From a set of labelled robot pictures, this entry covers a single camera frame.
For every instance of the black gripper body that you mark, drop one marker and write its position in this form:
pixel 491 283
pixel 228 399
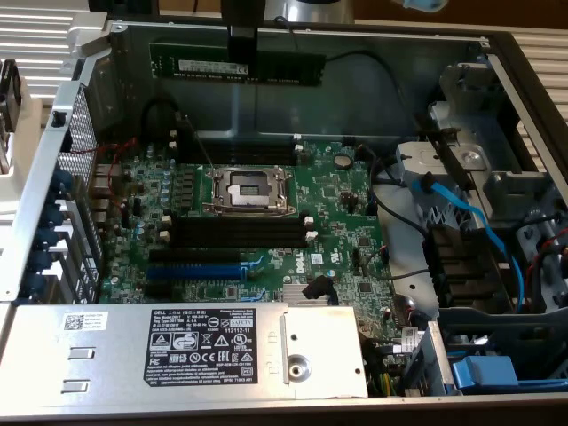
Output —
pixel 237 13

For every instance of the green RAM stick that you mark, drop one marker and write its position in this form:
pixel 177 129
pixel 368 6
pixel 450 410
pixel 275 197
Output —
pixel 195 66

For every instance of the RAM slot white latches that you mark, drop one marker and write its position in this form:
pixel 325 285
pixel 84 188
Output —
pixel 239 227
pixel 248 144
pixel 239 242
pixel 248 155

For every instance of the locking lever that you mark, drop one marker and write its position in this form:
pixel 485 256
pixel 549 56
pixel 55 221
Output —
pixel 199 143

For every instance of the CPU socket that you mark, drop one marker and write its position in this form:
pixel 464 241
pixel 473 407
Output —
pixel 248 191

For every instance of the silver coin cell battery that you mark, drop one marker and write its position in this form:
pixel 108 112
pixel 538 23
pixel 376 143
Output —
pixel 341 160

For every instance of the open PC case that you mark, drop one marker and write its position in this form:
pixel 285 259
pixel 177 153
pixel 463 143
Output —
pixel 377 102

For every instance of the green motherboard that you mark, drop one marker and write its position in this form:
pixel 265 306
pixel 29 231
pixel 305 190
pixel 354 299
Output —
pixel 333 208

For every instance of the black case clip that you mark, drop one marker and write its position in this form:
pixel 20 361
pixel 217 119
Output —
pixel 59 119

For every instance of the long black expansion slot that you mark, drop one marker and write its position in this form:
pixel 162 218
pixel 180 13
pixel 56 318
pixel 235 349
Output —
pixel 195 256

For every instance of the blue slot retainer clip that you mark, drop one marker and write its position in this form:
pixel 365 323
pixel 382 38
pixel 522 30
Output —
pixel 34 282
pixel 46 238
pixel 62 182
pixel 40 260
pixel 53 216

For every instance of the blue expansion slot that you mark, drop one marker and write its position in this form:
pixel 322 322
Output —
pixel 195 271

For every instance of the silver chipset heat sink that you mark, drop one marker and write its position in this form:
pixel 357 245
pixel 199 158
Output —
pixel 293 294

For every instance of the short black expansion slot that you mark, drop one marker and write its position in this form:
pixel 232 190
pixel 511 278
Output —
pixel 158 289

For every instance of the silver disk bay cage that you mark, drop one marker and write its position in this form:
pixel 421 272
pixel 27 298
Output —
pixel 492 133

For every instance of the black plastic drive holder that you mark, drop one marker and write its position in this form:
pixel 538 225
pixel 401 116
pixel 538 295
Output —
pixel 461 266

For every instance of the silver power supply unit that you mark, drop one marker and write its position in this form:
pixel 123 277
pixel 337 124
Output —
pixel 111 355

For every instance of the dark grey disk bay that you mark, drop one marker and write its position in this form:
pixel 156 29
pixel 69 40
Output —
pixel 510 328

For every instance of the blue drive caddy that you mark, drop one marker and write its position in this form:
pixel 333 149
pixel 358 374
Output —
pixel 483 370

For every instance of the white corner bracket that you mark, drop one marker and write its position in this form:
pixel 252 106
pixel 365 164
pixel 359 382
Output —
pixel 86 31

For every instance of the silver drive bracket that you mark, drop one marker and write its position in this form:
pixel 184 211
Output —
pixel 426 160

